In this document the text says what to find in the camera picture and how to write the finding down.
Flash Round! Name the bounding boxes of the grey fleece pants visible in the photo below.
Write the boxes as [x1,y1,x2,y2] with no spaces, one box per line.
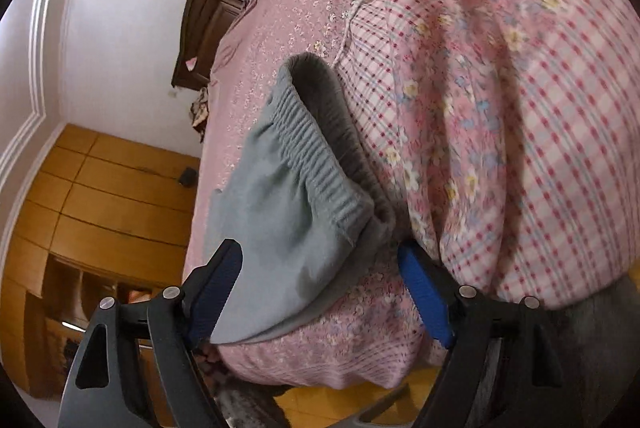
[202,53,395,344]

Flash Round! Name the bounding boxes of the dark grey floor rug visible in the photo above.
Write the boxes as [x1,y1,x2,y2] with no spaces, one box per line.
[193,341,291,427]

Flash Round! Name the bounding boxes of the orange wooden wardrobe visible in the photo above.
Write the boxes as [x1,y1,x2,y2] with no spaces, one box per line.
[1,125,200,398]

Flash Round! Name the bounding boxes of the crumpled clothes pile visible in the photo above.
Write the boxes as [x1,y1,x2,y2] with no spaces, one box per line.
[190,86,209,141]

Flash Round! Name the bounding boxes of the pink floral bedspread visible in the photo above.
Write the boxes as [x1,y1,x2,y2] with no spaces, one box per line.
[182,0,640,391]

